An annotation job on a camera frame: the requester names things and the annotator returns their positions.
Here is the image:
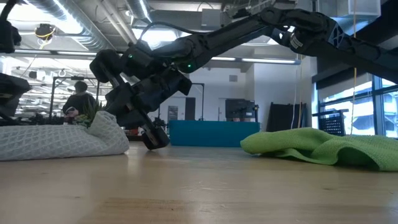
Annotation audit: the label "green microfiber towel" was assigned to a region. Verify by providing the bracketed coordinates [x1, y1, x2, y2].
[240, 127, 398, 172]

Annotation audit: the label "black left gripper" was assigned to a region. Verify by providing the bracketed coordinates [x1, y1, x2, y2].
[0, 73, 32, 125]

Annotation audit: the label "black leaning panels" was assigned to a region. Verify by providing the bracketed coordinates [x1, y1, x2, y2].
[266, 101, 307, 131]

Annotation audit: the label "blue plastic basket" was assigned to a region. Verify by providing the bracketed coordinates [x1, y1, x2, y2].
[169, 120, 261, 148]

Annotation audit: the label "black perforated crate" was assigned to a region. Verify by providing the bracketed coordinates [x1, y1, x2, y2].
[312, 108, 349, 137]

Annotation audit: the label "small potted green plant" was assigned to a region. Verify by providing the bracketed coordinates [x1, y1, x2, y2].
[73, 100, 106, 128]

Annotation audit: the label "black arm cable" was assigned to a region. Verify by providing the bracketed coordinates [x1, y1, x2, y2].
[138, 21, 201, 41]

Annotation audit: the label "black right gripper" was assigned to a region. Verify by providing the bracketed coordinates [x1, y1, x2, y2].
[89, 39, 193, 151]

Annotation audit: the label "grey microfiber towel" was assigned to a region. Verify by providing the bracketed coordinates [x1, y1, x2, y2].
[0, 110, 131, 162]

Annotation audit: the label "person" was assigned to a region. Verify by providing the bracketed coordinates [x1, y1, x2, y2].
[62, 80, 98, 125]

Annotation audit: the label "black cabinet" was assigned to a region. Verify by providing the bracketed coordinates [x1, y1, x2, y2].
[225, 98, 259, 122]

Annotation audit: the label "yellow hanging cord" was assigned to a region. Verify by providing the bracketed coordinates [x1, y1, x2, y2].
[350, 0, 358, 136]

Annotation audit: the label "wall poster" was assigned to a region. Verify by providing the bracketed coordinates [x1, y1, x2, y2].
[167, 105, 179, 121]

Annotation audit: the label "dark door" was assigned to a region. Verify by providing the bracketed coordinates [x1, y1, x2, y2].
[185, 96, 197, 121]

